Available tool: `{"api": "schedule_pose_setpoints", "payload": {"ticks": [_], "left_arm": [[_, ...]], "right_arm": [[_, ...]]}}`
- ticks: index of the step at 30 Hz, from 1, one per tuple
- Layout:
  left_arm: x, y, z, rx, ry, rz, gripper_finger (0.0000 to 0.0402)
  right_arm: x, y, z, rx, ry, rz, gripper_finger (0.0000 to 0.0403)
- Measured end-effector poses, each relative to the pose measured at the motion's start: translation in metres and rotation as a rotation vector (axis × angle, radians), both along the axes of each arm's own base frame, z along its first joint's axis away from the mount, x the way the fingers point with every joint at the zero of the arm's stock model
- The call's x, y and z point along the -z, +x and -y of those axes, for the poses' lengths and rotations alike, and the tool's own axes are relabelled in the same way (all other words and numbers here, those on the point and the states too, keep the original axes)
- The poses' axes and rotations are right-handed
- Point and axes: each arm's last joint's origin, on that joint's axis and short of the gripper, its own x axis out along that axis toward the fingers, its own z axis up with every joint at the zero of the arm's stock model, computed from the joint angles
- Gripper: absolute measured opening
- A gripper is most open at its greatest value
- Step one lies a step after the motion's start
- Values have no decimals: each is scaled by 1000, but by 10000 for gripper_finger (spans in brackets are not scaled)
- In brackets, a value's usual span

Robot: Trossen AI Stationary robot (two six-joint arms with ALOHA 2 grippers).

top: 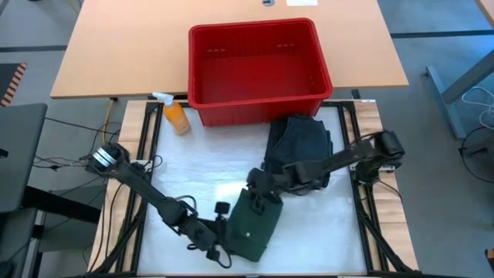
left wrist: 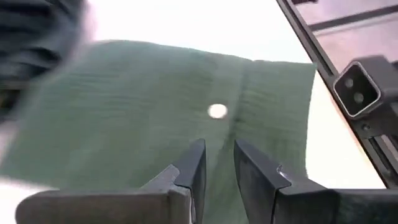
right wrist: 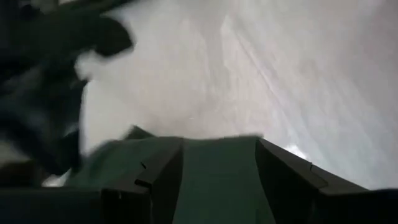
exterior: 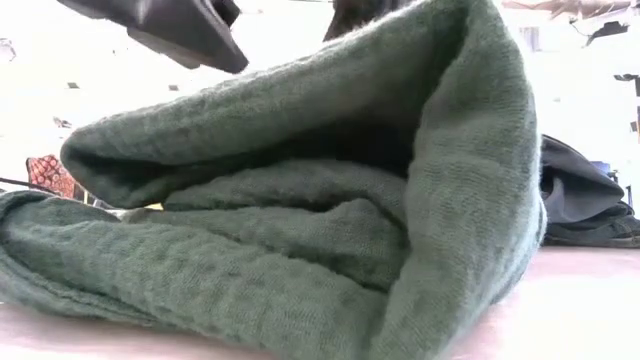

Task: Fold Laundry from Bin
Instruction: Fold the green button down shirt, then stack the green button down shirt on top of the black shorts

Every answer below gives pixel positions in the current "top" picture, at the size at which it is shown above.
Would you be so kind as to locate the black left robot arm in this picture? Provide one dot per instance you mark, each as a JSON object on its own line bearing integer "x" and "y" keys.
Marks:
{"x": 146, "y": 193}

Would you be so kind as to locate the white paper sheet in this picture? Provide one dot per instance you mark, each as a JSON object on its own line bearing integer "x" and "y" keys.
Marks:
{"x": 302, "y": 2}

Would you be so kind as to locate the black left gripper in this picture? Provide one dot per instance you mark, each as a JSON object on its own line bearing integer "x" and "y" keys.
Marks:
{"x": 204, "y": 233}

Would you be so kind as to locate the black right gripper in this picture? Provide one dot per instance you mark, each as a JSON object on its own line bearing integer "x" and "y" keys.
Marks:
{"x": 270, "y": 183}

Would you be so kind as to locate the red plastic bin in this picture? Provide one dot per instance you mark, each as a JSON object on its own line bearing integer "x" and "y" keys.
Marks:
{"x": 200, "y": 77}

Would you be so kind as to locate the grey metal desk leg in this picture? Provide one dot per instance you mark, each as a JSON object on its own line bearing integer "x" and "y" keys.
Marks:
{"x": 469, "y": 79}

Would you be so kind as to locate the light wooden desk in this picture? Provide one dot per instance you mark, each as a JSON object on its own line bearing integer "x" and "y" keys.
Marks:
{"x": 116, "y": 46}
{"x": 488, "y": 9}

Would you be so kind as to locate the dark green knit garment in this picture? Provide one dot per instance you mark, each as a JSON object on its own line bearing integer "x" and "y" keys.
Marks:
{"x": 251, "y": 235}

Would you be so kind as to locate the dark blue denim jeans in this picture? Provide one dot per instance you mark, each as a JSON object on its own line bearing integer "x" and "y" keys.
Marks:
{"x": 321, "y": 181}

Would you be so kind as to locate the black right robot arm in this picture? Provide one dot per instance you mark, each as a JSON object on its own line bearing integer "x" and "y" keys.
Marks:
{"x": 347, "y": 158}

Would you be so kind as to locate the grey chair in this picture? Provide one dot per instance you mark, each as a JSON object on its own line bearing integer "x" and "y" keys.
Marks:
{"x": 19, "y": 154}

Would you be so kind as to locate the striped edge floor mat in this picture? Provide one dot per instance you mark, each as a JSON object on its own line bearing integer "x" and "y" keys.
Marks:
{"x": 7, "y": 83}

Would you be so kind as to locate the grey desk grommet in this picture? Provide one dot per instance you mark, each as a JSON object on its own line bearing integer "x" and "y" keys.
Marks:
{"x": 268, "y": 2}

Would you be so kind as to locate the black stand base bar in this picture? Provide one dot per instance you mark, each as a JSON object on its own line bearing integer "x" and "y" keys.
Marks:
{"x": 58, "y": 202}

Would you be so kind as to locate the orange spray bottle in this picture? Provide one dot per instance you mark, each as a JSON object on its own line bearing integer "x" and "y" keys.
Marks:
{"x": 176, "y": 117}

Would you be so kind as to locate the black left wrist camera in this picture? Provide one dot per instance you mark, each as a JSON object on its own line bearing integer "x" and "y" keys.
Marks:
{"x": 222, "y": 209}

